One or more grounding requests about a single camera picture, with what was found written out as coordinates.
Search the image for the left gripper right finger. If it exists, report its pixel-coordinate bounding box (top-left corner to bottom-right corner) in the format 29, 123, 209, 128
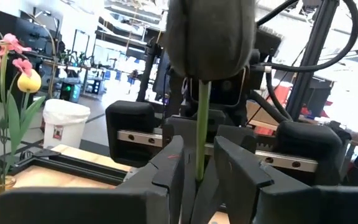
213, 136, 358, 224

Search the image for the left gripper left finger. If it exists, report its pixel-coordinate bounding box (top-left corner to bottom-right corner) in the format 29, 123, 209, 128
0, 135, 185, 224

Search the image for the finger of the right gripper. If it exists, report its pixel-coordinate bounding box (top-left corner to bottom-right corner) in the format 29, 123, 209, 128
194, 119, 344, 224
105, 100, 198, 224

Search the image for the yellow artificial tulip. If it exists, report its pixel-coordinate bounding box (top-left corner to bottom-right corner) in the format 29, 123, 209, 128
0, 68, 47, 187

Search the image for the black artificial tulip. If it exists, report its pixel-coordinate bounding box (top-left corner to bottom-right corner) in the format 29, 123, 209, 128
165, 0, 257, 182

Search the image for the white plastic bucket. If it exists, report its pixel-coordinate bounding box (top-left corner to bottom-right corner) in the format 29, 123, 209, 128
42, 98, 91, 149

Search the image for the black computer with green light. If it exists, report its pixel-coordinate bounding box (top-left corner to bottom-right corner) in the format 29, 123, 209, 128
60, 81, 82, 103

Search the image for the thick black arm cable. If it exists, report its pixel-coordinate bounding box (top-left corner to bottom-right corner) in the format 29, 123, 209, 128
255, 0, 358, 74

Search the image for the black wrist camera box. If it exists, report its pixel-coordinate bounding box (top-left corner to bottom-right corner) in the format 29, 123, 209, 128
191, 70, 247, 107

